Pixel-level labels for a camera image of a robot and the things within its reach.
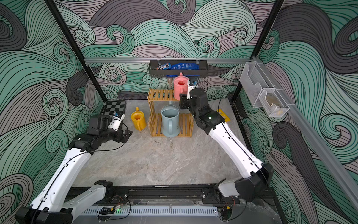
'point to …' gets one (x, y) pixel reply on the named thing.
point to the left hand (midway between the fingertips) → (123, 127)
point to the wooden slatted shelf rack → (154, 119)
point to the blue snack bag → (185, 66)
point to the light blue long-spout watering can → (170, 119)
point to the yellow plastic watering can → (138, 119)
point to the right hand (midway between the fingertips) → (187, 93)
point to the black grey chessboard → (113, 106)
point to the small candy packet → (166, 66)
